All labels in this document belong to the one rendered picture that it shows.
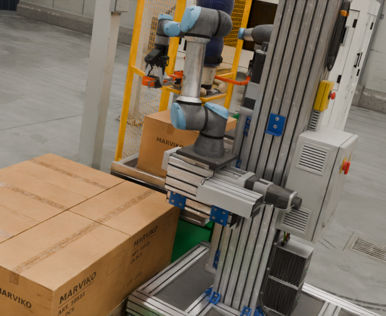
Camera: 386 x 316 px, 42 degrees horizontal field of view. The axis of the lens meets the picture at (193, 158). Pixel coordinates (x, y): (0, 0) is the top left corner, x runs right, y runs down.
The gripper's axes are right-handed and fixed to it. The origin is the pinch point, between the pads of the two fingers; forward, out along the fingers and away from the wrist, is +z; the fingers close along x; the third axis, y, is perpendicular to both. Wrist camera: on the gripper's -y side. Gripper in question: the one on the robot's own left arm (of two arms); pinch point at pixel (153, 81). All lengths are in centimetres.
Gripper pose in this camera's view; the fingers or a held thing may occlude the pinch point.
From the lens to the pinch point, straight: 275.8
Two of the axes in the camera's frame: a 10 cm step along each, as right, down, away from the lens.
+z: -1.9, 9.3, 3.2
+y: 4.6, -2.1, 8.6
